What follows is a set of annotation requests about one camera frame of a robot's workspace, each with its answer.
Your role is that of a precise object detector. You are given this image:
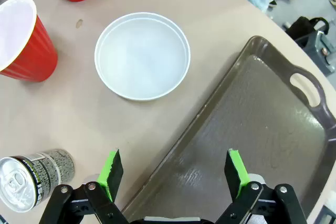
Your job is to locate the black Pepsi can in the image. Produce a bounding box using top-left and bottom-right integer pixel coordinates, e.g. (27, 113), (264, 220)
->
(0, 148), (76, 213)

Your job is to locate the white plastic bowl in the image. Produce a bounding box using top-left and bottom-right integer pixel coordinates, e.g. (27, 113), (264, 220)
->
(94, 12), (191, 101)

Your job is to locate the grey metal table foot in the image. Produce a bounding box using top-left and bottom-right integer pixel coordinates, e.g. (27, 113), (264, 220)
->
(306, 29), (336, 78)

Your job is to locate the black bag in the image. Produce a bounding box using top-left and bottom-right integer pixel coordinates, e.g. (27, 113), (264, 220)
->
(285, 16), (330, 49)

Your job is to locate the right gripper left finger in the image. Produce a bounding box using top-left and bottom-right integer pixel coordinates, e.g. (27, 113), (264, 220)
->
(38, 148), (129, 224)

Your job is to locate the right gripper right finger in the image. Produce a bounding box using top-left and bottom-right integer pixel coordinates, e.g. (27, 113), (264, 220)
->
(215, 148), (308, 224)

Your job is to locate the brown plastic serving tray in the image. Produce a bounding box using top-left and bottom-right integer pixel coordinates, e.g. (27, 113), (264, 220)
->
(122, 35), (336, 224)

